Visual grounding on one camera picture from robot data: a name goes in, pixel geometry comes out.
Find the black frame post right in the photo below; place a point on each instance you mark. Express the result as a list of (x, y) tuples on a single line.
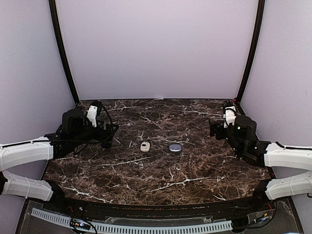
[(252, 50)]

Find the circuit board with wires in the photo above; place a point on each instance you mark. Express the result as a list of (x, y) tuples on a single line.
[(263, 217), (78, 224)]

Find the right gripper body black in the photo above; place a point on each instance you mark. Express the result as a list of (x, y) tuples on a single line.
[(217, 126)]

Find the black frame post left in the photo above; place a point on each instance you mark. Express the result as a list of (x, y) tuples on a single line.
[(61, 50)]

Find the beige earbud charging case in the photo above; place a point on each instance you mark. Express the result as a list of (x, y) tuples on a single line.
[(145, 146)]

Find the right circuit board with wires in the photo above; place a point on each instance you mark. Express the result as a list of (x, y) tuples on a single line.
[(263, 217)]

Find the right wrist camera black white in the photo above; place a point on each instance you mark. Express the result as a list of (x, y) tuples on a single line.
[(229, 113)]

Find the black frame post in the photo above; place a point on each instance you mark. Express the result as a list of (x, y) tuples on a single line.
[(61, 50), (252, 50)]

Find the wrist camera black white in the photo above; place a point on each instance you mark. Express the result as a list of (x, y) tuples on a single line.
[(93, 112), (229, 113)]

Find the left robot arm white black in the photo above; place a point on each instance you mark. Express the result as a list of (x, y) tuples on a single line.
[(77, 128)]

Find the black front table rail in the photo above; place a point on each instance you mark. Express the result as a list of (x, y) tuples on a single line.
[(232, 208)]

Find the grey slotted cable duct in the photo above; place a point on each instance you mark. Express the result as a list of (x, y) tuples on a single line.
[(114, 225)]

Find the black earbud charging case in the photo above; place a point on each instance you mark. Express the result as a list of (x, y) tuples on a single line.
[(106, 144)]

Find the left circuit board with wires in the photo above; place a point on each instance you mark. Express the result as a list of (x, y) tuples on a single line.
[(78, 224)]

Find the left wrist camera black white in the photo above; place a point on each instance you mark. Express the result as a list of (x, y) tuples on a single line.
[(93, 112)]

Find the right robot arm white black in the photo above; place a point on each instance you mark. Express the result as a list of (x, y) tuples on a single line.
[(240, 133)]

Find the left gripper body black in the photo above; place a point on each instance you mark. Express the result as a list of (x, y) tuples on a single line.
[(99, 136)]

